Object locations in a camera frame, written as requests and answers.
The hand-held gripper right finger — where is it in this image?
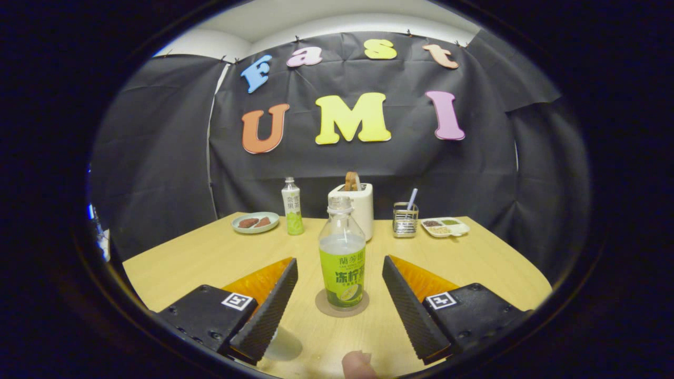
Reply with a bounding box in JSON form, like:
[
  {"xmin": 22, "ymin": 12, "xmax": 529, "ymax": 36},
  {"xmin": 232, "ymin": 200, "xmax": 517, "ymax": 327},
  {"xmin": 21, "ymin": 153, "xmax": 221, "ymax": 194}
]
[{"xmin": 382, "ymin": 255, "xmax": 531, "ymax": 365}]

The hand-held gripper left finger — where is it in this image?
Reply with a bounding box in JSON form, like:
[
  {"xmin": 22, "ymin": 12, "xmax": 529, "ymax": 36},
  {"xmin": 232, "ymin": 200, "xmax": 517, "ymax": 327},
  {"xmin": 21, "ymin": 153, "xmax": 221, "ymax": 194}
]
[{"xmin": 157, "ymin": 257, "xmax": 299, "ymax": 365}]

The pale blue cup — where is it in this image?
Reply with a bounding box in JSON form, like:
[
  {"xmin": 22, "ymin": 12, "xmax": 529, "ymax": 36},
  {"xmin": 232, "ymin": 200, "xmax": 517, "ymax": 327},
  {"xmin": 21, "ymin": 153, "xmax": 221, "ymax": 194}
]
[{"xmin": 262, "ymin": 325, "xmax": 304, "ymax": 363}]

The round brown coaster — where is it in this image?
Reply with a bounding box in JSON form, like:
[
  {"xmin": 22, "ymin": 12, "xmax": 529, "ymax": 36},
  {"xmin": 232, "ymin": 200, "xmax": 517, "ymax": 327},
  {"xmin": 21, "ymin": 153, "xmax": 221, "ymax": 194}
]
[{"xmin": 315, "ymin": 288, "xmax": 370, "ymax": 318}]

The green label juice bottle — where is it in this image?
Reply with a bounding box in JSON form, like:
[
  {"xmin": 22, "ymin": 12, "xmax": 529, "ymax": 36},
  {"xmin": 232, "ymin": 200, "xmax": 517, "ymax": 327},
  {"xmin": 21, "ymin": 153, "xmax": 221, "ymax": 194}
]
[{"xmin": 318, "ymin": 196, "xmax": 366, "ymax": 310}]

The small white label tea bottle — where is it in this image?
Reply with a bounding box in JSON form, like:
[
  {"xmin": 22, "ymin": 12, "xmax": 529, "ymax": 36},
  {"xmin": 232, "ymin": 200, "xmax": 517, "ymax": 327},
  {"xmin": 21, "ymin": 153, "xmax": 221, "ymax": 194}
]
[{"xmin": 282, "ymin": 177, "xmax": 304, "ymax": 236}]

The wooden table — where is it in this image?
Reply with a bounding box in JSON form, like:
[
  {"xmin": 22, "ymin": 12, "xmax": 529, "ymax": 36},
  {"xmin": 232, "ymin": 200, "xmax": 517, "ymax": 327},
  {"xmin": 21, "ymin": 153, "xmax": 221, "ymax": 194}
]
[{"xmin": 122, "ymin": 212, "xmax": 553, "ymax": 379}]

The pale green plate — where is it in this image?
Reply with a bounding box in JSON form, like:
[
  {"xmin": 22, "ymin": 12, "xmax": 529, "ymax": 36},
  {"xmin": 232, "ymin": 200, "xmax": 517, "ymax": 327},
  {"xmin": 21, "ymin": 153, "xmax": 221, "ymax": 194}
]
[{"xmin": 232, "ymin": 212, "xmax": 280, "ymax": 234}]

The white divided condiment tray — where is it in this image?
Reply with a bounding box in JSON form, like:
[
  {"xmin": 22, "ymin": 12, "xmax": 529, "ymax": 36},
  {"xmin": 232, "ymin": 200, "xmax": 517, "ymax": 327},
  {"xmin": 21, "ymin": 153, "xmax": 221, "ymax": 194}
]
[{"xmin": 421, "ymin": 217, "xmax": 470, "ymax": 238}]

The white toaster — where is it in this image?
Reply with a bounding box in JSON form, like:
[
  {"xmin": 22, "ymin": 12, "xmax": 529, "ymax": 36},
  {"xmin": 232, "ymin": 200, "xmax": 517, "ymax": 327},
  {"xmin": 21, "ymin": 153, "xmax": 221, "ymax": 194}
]
[{"xmin": 328, "ymin": 183, "xmax": 374, "ymax": 242}]

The metal wire holder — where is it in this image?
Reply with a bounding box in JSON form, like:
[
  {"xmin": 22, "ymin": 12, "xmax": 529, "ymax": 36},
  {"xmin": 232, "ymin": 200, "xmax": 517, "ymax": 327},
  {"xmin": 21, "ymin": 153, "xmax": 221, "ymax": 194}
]
[{"xmin": 392, "ymin": 202, "xmax": 419, "ymax": 238}]

